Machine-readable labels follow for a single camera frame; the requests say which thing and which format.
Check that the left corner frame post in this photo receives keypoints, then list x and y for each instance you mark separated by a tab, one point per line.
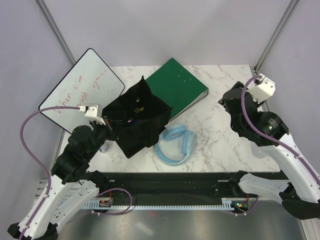
55	29

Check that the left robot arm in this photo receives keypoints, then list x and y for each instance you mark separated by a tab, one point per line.
51	214

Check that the white whiteboard red writing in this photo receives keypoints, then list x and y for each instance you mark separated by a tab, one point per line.
89	81

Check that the green glass bottle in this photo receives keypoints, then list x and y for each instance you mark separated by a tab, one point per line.
138	106

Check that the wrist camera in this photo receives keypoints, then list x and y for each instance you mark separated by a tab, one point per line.
93	111
263	89

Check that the right corner frame post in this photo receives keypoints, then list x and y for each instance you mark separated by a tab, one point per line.
275	35

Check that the corner frame post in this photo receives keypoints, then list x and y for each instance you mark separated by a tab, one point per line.
275	35
55	29

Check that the water bottle near left arm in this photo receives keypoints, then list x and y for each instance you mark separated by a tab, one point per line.
104	148

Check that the water bottle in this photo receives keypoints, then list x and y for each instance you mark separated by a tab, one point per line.
258	152

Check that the light blue headphones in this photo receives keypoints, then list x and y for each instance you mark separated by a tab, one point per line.
175	145

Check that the black canvas bag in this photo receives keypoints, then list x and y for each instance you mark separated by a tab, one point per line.
144	133

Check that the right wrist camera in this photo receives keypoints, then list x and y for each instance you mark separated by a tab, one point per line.
263	89

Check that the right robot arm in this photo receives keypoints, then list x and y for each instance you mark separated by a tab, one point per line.
299	194

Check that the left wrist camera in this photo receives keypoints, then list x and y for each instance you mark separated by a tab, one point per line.
93	111

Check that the white cable duct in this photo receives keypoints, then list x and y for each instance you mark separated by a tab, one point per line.
95	204

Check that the green ring binder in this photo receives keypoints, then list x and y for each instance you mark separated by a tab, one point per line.
177	87

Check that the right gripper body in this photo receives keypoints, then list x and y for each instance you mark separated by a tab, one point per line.
239	83

